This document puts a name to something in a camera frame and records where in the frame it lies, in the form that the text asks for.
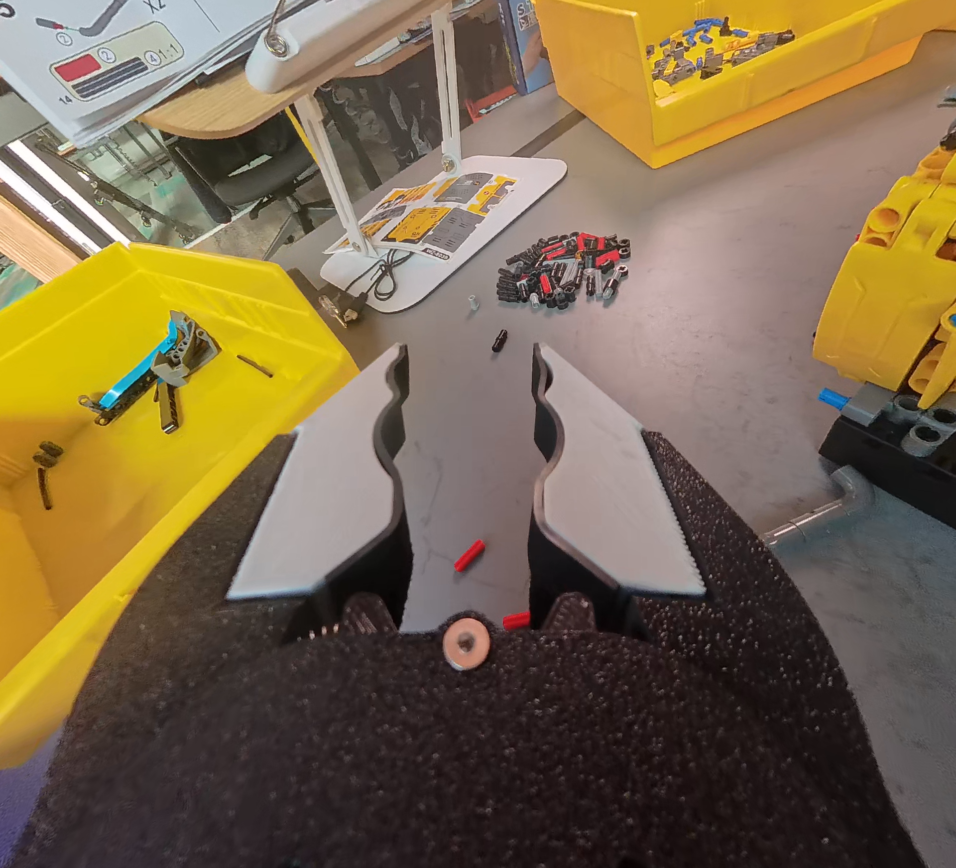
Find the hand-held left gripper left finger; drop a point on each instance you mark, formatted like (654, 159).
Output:
(321, 509)

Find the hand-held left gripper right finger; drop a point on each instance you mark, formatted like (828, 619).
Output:
(612, 509)

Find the red lego axle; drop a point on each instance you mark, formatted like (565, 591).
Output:
(515, 620)
(469, 554)

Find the yellow lego vehicle model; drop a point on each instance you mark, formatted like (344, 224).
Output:
(881, 300)

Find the yellow plastic bin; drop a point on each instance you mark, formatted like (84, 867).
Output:
(597, 61)
(112, 547)

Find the pile of small lego pieces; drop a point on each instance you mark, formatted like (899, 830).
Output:
(717, 50)

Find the short black lego liftarm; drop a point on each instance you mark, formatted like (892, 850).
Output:
(169, 409)

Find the black lego pin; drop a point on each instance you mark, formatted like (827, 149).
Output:
(500, 341)

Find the blue and black lego piece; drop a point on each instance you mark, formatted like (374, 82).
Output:
(168, 352)

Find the black lego axle with connector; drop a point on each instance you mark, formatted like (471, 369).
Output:
(46, 472)

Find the lego instruction booklet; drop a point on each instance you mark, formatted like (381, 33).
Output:
(112, 9)

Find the pile of red black pins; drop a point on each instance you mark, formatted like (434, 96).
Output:
(564, 270)

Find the yellow sticker sheet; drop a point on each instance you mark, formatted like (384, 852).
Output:
(441, 218)

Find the black office chair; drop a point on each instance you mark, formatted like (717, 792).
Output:
(246, 166)

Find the red crate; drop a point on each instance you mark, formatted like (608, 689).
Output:
(489, 102)

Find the white and wooden book stand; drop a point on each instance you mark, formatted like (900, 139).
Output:
(328, 39)

